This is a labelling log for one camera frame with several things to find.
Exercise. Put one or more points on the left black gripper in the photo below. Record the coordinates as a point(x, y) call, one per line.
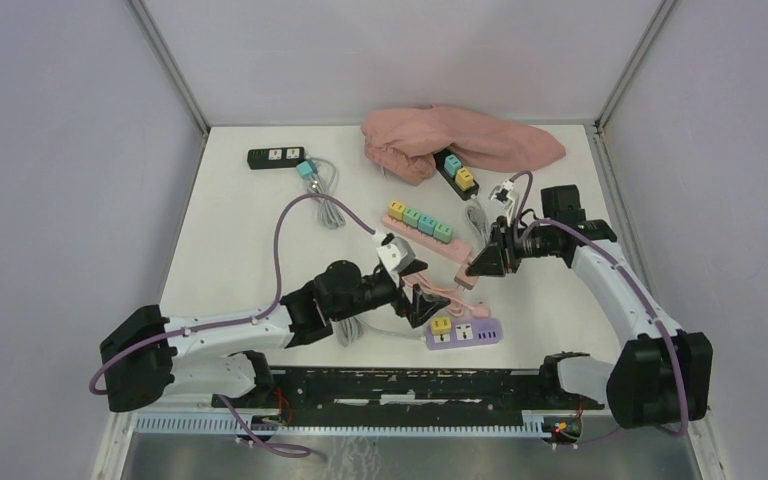
point(422, 306)

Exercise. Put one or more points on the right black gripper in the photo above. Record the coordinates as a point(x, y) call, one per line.
point(489, 263)

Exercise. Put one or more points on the yellow adapter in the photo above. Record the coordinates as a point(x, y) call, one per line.
point(440, 325)
point(465, 179)
point(396, 210)

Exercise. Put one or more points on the purple power strip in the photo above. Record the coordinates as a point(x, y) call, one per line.
point(463, 333)

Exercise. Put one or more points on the teal plug adapter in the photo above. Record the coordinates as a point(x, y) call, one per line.
point(307, 169)

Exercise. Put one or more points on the black power strip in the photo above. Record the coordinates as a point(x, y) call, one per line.
point(275, 158)
point(464, 195)

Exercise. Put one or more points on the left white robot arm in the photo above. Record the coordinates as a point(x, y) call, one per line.
point(150, 356)

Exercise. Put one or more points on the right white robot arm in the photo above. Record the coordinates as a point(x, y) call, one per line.
point(662, 374)

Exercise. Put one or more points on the pink power strip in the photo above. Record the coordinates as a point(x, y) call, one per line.
point(456, 250)

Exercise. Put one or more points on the green adapter on pink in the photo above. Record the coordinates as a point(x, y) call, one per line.
point(443, 233)
point(411, 217)

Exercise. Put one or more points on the teal adapter on pink strip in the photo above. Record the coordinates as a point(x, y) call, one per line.
point(427, 225)

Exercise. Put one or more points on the yellow adapter on pink strip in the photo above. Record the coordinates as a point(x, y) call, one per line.
point(396, 210)

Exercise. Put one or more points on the teal adapter on back strip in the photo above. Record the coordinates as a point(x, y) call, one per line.
point(452, 165)

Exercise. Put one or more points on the black power strip under cloth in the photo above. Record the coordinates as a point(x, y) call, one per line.
point(464, 195)

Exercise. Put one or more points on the pink cloth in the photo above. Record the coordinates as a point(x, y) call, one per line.
point(403, 141)

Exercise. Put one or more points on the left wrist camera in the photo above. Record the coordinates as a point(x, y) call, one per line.
point(395, 256)

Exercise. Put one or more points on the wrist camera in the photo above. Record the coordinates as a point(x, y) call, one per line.
point(505, 196)
point(395, 256)

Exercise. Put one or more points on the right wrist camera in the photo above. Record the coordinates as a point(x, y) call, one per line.
point(505, 196)

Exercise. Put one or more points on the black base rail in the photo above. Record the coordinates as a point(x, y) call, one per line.
point(413, 400)

